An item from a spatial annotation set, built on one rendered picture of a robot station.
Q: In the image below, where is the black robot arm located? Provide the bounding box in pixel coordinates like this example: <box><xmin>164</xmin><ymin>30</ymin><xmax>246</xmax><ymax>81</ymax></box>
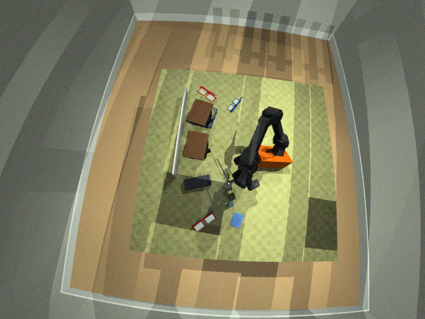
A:
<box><xmin>232</xmin><ymin>106</ymin><xmax>289</xmax><ymax>189</ymax></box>

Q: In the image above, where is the grey flat panel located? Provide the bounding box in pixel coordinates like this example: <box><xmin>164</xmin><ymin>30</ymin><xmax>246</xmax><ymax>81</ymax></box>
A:
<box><xmin>172</xmin><ymin>86</ymin><xmax>188</xmax><ymax>177</ymax></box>

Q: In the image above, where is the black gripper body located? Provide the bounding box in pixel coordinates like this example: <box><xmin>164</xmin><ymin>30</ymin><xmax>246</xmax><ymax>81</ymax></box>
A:
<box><xmin>234</xmin><ymin>156</ymin><xmax>260</xmax><ymax>191</ymax></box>

